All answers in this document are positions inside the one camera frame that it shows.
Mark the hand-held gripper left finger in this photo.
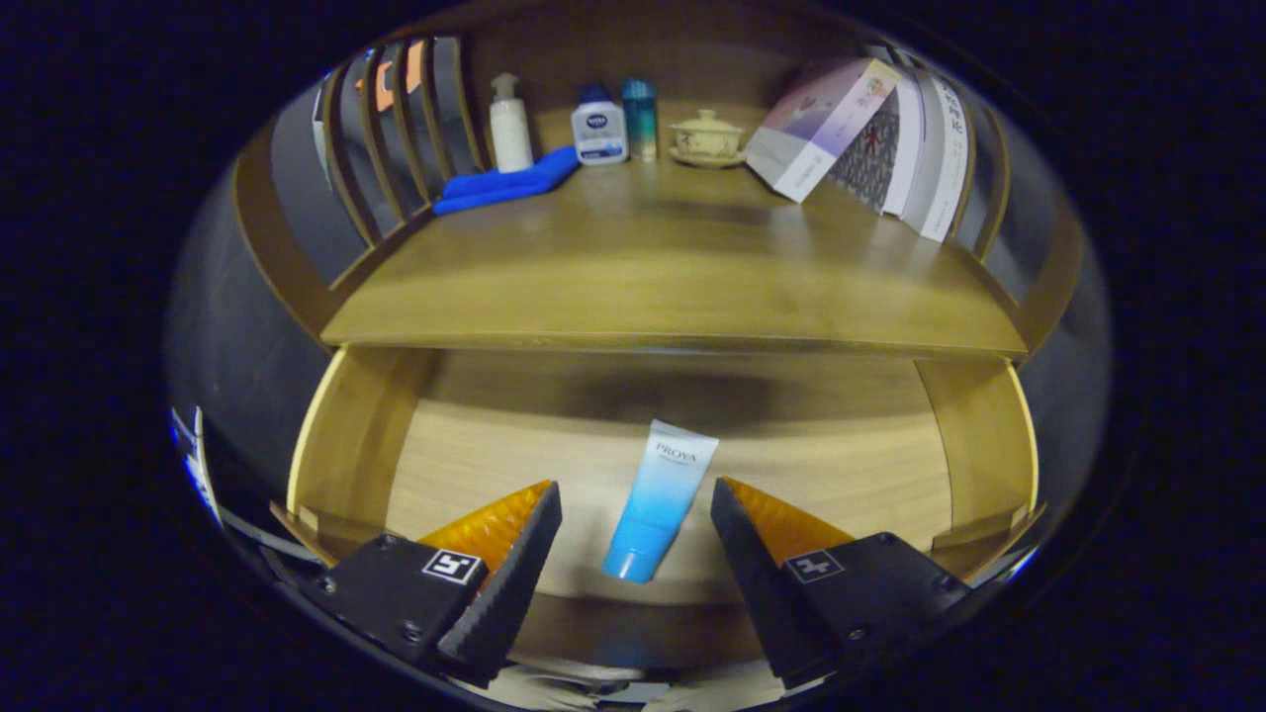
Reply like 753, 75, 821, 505
297, 481, 563, 690

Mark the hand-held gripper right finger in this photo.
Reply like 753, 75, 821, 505
710, 477, 975, 690

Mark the blue cream tube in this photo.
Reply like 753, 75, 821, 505
601, 419, 721, 584

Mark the wooden countertop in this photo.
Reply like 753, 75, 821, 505
318, 148, 1030, 359

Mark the wooden cabinet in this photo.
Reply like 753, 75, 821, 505
232, 0, 1084, 634

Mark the blue folded cloth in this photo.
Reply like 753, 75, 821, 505
432, 145, 582, 217

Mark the patterned cover book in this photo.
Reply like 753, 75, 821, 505
826, 74, 931, 219

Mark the beige lidded teacup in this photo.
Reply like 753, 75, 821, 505
670, 109, 746, 157

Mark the white pump bottle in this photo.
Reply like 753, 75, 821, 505
489, 72, 535, 174

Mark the white bottle blue cap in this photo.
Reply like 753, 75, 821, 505
571, 84, 630, 166

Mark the purple cover book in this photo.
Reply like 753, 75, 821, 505
744, 56, 901, 204

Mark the teal bottle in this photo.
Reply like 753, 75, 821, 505
622, 79, 660, 162

